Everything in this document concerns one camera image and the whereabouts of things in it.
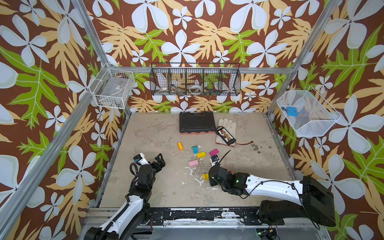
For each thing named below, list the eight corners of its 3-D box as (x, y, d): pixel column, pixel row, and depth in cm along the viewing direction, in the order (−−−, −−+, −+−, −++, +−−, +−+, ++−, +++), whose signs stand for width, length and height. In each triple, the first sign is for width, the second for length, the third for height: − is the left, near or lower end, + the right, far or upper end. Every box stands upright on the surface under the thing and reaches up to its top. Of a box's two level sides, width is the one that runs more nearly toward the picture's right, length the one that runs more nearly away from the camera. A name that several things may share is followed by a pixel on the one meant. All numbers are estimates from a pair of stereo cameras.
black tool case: (178, 134, 107) (178, 130, 104) (180, 114, 120) (179, 111, 117) (215, 134, 108) (216, 131, 105) (212, 114, 120) (213, 111, 117)
